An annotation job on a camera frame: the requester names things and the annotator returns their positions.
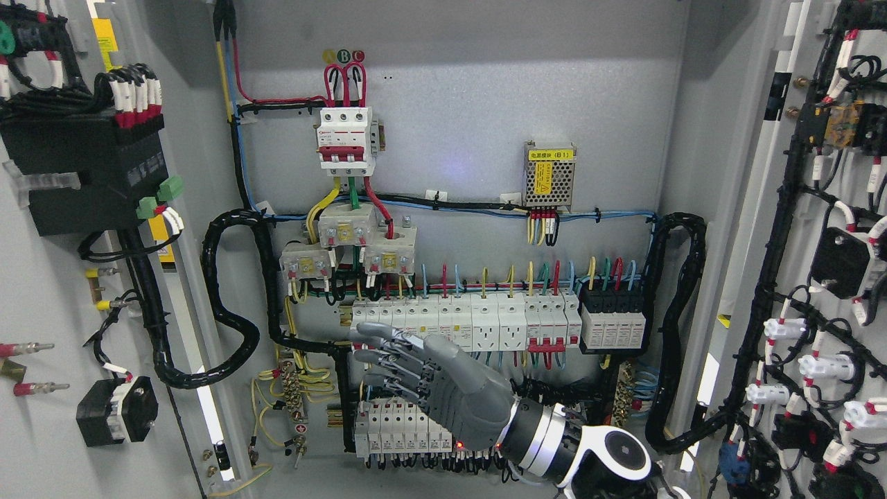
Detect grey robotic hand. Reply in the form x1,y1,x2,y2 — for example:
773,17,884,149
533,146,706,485
349,322,514,450

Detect white breaker and socket row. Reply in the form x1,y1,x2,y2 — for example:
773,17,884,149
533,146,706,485
351,290,582,353

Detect lower relay terminal row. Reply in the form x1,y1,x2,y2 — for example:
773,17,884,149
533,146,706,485
353,395,590,465

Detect black surge protector block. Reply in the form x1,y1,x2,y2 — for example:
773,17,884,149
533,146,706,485
579,285,649,356

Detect grey current transformers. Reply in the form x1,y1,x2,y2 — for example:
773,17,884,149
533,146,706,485
279,202,417,286

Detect perforated metal power supply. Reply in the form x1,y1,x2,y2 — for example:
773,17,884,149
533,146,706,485
523,140,577,209

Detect white three pole main breaker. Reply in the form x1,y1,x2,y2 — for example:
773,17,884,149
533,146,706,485
317,107,380,177

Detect black corrugated conduit left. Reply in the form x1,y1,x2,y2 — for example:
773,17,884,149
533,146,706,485
154,209,347,391

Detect black meter rear housing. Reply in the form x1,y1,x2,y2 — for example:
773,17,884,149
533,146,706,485
2,110,184,236

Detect black selector switch rear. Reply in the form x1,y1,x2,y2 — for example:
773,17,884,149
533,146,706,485
76,376,158,446

